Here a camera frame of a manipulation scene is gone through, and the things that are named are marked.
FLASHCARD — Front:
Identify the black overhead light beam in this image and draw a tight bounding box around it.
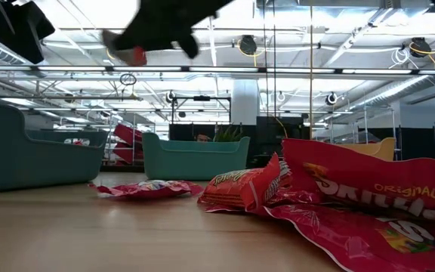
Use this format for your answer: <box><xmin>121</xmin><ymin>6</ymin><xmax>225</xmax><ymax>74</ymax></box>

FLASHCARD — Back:
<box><xmin>0</xmin><ymin>64</ymin><xmax>435</xmax><ymax>76</ymax></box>

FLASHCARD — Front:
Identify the white building column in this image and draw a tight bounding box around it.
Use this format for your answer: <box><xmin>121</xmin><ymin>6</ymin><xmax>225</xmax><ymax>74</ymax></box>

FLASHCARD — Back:
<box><xmin>231</xmin><ymin>79</ymin><xmax>259</xmax><ymax>125</ymax></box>

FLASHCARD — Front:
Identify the dark teal plastic bin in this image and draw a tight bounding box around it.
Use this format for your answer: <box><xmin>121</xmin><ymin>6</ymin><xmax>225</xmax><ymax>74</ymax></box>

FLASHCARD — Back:
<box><xmin>0</xmin><ymin>100</ymin><xmax>109</xmax><ymax>192</ymax></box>

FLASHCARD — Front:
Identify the small artificial succulent plant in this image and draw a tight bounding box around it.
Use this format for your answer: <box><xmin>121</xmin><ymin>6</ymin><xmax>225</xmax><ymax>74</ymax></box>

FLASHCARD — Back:
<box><xmin>213</xmin><ymin>124</ymin><xmax>245</xmax><ymax>144</ymax></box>

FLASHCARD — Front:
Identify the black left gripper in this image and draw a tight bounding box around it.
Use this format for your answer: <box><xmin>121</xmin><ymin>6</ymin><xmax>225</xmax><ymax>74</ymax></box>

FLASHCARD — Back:
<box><xmin>0</xmin><ymin>0</ymin><xmax>56</xmax><ymax>65</ymax></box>

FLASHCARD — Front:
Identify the yellow plastic bin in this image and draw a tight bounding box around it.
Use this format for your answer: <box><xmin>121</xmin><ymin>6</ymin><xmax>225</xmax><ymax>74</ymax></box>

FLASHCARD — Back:
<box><xmin>336</xmin><ymin>138</ymin><xmax>396</xmax><ymax>162</ymax></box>

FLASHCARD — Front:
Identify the orange Reese's candy packet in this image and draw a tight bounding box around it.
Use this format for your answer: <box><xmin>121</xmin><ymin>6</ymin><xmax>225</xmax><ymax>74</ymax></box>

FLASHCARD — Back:
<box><xmin>197</xmin><ymin>153</ymin><xmax>292</xmax><ymax>212</ymax></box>

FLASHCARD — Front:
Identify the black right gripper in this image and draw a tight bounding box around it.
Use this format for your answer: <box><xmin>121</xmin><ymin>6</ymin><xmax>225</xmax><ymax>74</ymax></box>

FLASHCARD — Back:
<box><xmin>110</xmin><ymin>0</ymin><xmax>233</xmax><ymax>60</ymax></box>

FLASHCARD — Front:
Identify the black hanging cable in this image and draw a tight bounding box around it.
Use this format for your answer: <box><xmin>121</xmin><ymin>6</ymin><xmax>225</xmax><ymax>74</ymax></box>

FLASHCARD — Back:
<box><xmin>272</xmin><ymin>0</ymin><xmax>277</xmax><ymax>118</ymax></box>
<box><xmin>263</xmin><ymin>0</ymin><xmax>270</xmax><ymax>118</ymax></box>

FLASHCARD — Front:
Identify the black distant frame stand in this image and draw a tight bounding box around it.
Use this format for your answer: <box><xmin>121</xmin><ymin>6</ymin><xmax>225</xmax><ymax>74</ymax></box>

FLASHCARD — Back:
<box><xmin>171</xmin><ymin>96</ymin><xmax>232</xmax><ymax>125</ymax></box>

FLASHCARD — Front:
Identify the black tall cabinet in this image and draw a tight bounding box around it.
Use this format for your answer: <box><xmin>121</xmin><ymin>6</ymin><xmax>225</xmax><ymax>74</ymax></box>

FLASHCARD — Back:
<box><xmin>255</xmin><ymin>116</ymin><xmax>311</xmax><ymax>167</ymax></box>

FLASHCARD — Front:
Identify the light teal plastic bin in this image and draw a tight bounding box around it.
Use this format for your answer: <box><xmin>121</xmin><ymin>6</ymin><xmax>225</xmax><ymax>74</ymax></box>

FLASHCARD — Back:
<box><xmin>142</xmin><ymin>131</ymin><xmax>251</xmax><ymax>181</ymax></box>

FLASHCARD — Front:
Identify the metal shelving rack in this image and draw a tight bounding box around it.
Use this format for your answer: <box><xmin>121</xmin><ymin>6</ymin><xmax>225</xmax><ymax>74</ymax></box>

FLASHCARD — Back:
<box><xmin>329</xmin><ymin>107</ymin><xmax>398</xmax><ymax>144</ymax></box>

